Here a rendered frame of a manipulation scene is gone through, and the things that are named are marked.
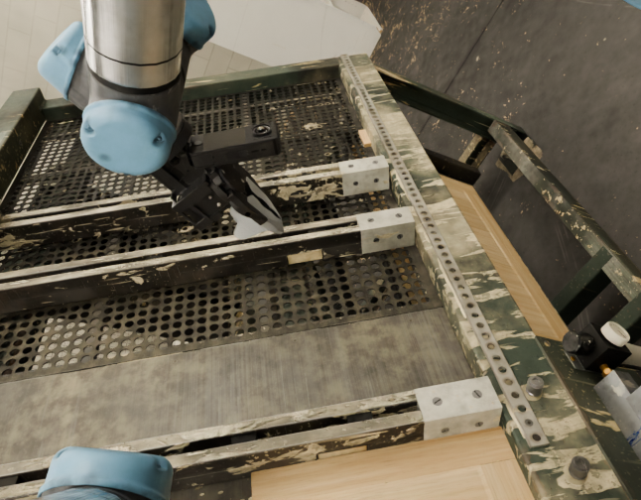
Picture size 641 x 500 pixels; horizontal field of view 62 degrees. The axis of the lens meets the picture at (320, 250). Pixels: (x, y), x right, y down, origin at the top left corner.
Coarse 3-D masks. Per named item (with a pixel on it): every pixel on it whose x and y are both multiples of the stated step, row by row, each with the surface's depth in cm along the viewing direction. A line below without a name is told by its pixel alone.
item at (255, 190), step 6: (246, 180) 75; (246, 186) 74; (252, 186) 75; (252, 192) 74; (258, 192) 76; (258, 198) 75; (264, 198) 76; (264, 204) 76; (270, 204) 77; (270, 210) 76; (276, 210) 77; (276, 216) 77; (282, 222) 78
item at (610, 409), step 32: (544, 352) 93; (576, 352) 90; (608, 352) 90; (640, 352) 95; (576, 384) 89; (608, 384) 88; (640, 384) 99; (608, 416) 86; (640, 416) 80; (608, 448) 79; (640, 448) 81; (640, 480) 77
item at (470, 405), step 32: (448, 384) 87; (480, 384) 87; (288, 416) 86; (320, 416) 85; (352, 416) 85; (384, 416) 87; (416, 416) 84; (448, 416) 83; (480, 416) 84; (128, 448) 84; (160, 448) 84; (192, 448) 85; (224, 448) 82; (256, 448) 82; (288, 448) 82; (320, 448) 84; (0, 480) 82; (32, 480) 84; (192, 480) 84; (224, 480) 85
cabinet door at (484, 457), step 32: (384, 448) 86; (416, 448) 85; (448, 448) 85; (480, 448) 84; (256, 480) 84; (288, 480) 83; (320, 480) 83; (352, 480) 82; (384, 480) 82; (416, 480) 82; (448, 480) 81; (480, 480) 81; (512, 480) 80
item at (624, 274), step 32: (416, 96) 220; (448, 96) 221; (480, 128) 234; (512, 128) 231; (320, 160) 227; (448, 160) 217; (480, 160) 240; (512, 160) 210; (544, 192) 190; (576, 224) 174; (384, 256) 149; (384, 288) 288; (640, 288) 148
